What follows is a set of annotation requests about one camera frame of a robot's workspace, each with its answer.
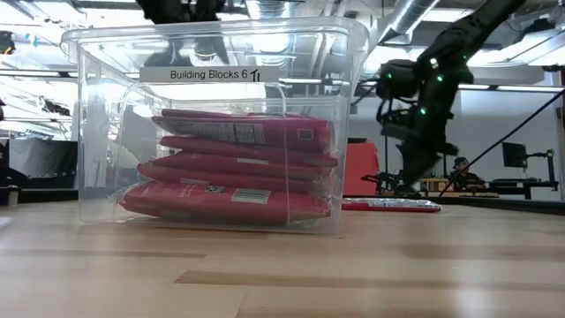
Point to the wooden box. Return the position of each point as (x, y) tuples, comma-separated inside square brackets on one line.
[(434, 184)]

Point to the black computer monitor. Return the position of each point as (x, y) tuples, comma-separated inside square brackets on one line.
[(514, 154)]

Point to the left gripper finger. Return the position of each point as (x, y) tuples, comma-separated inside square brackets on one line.
[(160, 59), (212, 50)]

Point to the white printed bin label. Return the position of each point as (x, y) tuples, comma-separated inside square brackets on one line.
[(207, 74)]

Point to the black draped table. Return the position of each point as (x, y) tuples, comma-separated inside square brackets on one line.
[(42, 163)]

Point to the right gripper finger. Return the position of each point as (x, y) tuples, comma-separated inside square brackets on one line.
[(410, 170), (430, 163)]

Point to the person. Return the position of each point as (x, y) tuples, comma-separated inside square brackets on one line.
[(465, 179)]

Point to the black desk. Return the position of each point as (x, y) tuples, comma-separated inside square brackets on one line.
[(525, 182)]

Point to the ceiling light strip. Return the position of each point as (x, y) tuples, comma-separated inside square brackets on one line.
[(507, 87)]

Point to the silver ventilation duct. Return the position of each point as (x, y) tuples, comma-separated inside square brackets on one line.
[(406, 17)]

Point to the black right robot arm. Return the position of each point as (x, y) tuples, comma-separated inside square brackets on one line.
[(463, 35)]

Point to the clear plastic storage bin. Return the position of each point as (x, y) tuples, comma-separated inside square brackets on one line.
[(101, 132)]

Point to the black aluminium table frame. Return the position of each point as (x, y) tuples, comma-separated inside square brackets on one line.
[(507, 204)]

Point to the small black tripod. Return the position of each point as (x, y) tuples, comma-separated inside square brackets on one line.
[(384, 181)]

